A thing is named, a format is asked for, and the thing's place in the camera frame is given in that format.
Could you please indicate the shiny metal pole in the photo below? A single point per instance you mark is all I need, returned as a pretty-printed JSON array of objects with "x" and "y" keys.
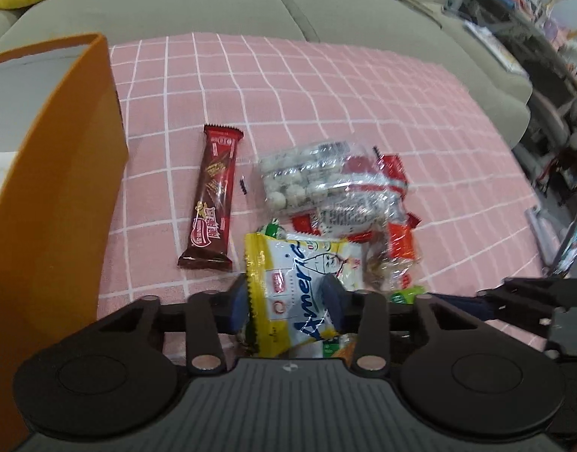
[{"x": 573, "y": 240}]

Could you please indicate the clear bag of white candies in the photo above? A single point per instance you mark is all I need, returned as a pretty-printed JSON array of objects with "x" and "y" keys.
[{"x": 293, "y": 174}]

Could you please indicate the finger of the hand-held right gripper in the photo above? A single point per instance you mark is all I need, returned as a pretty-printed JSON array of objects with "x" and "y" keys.
[
  {"x": 547, "y": 288},
  {"x": 514, "y": 308}
]

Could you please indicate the pink checked cloth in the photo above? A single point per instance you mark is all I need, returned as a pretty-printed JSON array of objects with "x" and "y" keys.
[{"x": 316, "y": 94}]

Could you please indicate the brown chocolate bar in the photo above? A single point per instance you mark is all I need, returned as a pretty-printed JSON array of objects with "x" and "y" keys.
[{"x": 213, "y": 197}]

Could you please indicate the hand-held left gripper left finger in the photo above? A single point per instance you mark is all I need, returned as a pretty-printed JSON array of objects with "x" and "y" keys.
[{"x": 239, "y": 302}]

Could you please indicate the orange snack packet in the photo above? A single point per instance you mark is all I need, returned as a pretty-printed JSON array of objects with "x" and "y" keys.
[{"x": 402, "y": 242}]

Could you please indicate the green wrapped candy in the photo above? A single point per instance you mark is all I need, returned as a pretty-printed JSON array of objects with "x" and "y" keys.
[{"x": 274, "y": 229}]

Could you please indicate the white booklet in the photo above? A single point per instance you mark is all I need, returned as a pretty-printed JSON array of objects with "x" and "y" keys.
[{"x": 498, "y": 47}]

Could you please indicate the green snack packet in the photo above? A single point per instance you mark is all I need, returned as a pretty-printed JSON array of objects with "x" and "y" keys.
[{"x": 407, "y": 294}]

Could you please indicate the grey chair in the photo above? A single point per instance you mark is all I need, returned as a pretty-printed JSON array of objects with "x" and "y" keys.
[{"x": 557, "y": 122}]

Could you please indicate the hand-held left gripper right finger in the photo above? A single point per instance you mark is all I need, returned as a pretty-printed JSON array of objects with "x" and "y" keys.
[{"x": 333, "y": 302}]

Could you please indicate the yellow and white snack packet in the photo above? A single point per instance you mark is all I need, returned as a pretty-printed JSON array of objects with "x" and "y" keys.
[{"x": 293, "y": 282}]

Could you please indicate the red snack packet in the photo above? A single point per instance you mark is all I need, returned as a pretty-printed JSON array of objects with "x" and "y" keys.
[{"x": 352, "y": 216}]

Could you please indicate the clear wrapped brown snack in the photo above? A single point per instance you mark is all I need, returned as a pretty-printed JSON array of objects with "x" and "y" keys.
[{"x": 387, "y": 270}]

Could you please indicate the grey sofa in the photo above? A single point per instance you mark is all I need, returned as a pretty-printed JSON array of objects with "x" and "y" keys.
[{"x": 175, "y": 4}]

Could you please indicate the orange storage box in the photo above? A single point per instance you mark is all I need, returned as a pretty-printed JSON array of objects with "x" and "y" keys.
[{"x": 57, "y": 174}]

